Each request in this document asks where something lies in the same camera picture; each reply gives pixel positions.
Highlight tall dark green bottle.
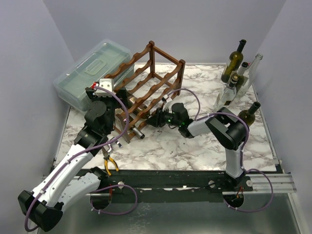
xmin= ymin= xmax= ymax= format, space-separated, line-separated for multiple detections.
xmin=221 ymin=39 xmax=247 ymax=83

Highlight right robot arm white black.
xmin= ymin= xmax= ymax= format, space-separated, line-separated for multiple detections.
xmin=146 ymin=103 xmax=249 ymax=191

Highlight translucent green plastic storage box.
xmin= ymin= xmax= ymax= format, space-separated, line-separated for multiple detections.
xmin=53 ymin=39 xmax=132 ymax=112

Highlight yellow handled pliers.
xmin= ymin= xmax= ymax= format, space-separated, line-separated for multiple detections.
xmin=101 ymin=147 xmax=119 ymax=176

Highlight brown wooden wine rack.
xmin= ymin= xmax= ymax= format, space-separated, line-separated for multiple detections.
xmin=103 ymin=41 xmax=185 ymax=143

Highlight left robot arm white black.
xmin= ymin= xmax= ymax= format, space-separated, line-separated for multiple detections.
xmin=18 ymin=86 xmax=129 ymax=232

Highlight clear square glass bottle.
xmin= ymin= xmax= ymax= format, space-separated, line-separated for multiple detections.
xmin=214 ymin=75 xmax=238 ymax=111

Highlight green bottle white neck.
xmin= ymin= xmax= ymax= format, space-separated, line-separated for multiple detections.
xmin=230 ymin=62 xmax=248 ymax=86

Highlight green bottle grey label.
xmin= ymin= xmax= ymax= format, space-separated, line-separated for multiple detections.
xmin=128 ymin=96 xmax=156 ymax=115

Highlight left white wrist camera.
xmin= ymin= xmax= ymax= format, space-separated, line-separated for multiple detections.
xmin=92 ymin=78 xmax=115 ymax=97

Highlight black front mounting rail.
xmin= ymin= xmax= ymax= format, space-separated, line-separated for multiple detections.
xmin=73 ymin=168 xmax=254 ymax=203

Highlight green bottle cream label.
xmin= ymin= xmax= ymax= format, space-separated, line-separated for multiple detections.
xmin=238 ymin=101 xmax=261 ymax=127

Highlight tall clear glass bottle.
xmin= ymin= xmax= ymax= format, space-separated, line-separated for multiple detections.
xmin=236 ymin=53 xmax=263 ymax=98

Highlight green bottle silver cap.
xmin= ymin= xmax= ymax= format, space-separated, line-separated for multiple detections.
xmin=129 ymin=125 xmax=145 ymax=139

